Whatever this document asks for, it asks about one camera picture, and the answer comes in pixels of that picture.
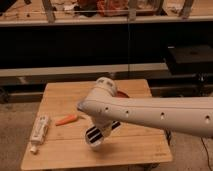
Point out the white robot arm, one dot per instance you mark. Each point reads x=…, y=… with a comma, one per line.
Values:
x=189, y=115

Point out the orange carrot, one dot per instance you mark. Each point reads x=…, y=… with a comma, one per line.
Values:
x=66, y=120

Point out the orange ceramic bowl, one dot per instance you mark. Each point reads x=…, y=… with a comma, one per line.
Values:
x=122, y=94

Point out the black box on shelf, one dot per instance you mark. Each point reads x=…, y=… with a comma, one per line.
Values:
x=190, y=59

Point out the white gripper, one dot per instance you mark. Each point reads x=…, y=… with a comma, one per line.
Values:
x=94, y=134

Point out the white toothpaste tube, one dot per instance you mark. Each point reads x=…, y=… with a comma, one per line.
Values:
x=39, y=132

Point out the white ceramic cup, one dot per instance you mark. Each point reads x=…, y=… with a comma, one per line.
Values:
x=96, y=146

